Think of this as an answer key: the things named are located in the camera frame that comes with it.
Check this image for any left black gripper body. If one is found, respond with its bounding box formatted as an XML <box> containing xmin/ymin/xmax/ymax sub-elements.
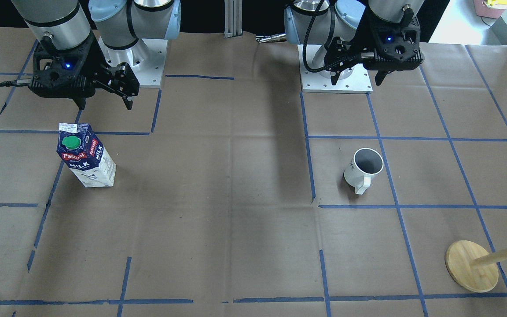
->
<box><xmin>356</xmin><ymin>9</ymin><xmax>424</xmax><ymax>72</ymax></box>

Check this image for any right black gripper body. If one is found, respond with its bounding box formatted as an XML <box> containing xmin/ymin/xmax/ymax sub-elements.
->
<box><xmin>29</xmin><ymin>32</ymin><xmax>109</xmax><ymax>98</ymax></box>

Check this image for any blue white milk carton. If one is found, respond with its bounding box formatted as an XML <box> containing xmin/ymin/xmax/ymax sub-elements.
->
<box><xmin>56</xmin><ymin>123</ymin><xmax>117</xmax><ymax>188</ymax></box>

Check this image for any white mug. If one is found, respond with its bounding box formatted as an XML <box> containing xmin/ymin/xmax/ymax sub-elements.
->
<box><xmin>343</xmin><ymin>148</ymin><xmax>384</xmax><ymax>195</ymax></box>

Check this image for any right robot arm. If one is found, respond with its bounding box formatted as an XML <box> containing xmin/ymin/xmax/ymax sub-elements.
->
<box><xmin>13</xmin><ymin>0</ymin><xmax>182</xmax><ymax>110</ymax></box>

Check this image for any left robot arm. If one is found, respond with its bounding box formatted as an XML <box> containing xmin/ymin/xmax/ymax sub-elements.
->
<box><xmin>284</xmin><ymin>0</ymin><xmax>424</xmax><ymax>85</ymax></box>

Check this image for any wooden mug tree stand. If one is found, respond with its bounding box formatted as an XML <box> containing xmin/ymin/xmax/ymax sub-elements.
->
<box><xmin>445</xmin><ymin>240</ymin><xmax>507</xmax><ymax>293</ymax></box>

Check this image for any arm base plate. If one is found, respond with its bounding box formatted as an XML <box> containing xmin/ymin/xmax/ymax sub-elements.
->
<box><xmin>298</xmin><ymin>45</ymin><xmax>373</xmax><ymax>94</ymax></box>
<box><xmin>98</xmin><ymin>38</ymin><xmax>169</xmax><ymax>88</ymax></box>

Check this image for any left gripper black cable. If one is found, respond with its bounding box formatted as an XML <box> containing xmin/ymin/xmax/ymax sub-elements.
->
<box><xmin>302</xmin><ymin>0</ymin><xmax>338</xmax><ymax>73</ymax></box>

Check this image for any aluminium frame post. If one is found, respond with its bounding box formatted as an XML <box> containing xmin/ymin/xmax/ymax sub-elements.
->
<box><xmin>224</xmin><ymin>0</ymin><xmax>243</xmax><ymax>38</ymax></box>

